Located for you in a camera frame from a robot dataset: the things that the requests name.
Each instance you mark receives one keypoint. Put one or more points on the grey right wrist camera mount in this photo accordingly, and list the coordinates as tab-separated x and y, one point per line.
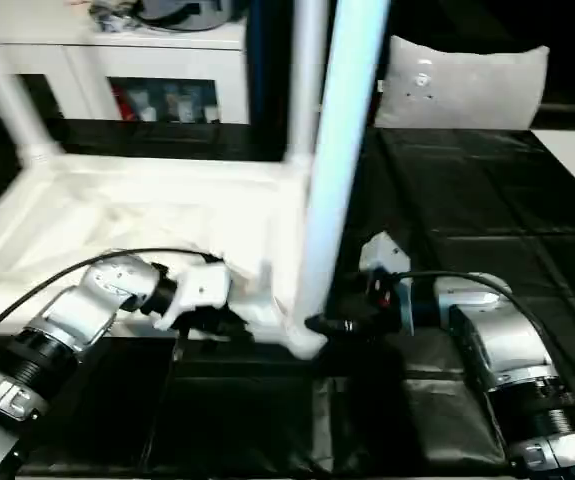
382	255

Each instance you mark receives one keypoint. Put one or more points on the white plastic table leg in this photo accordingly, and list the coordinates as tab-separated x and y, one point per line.
12	100
342	150
307	75

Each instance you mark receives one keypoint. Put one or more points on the small white jar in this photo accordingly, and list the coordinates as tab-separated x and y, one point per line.
184	110
210	114
148	114

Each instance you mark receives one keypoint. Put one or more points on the white plastic table top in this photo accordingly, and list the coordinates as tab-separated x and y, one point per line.
117	200

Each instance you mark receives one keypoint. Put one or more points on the black work mat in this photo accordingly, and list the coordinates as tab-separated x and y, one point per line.
492	200

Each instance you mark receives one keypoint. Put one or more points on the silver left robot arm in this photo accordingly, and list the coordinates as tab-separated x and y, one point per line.
82	305

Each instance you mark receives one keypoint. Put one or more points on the dark clutter pile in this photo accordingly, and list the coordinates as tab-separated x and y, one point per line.
112	15

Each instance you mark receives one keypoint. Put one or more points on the white glass-door cabinet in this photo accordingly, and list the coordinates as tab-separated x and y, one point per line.
92	60

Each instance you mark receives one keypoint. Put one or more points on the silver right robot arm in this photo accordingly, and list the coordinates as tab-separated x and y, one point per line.
507	335

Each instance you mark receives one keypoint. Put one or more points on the grey cushion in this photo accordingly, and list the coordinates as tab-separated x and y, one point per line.
477	90

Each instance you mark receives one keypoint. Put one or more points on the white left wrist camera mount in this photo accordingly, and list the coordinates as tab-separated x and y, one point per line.
202	290

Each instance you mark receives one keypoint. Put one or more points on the grey round helmet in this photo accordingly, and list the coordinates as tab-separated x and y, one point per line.
187	15

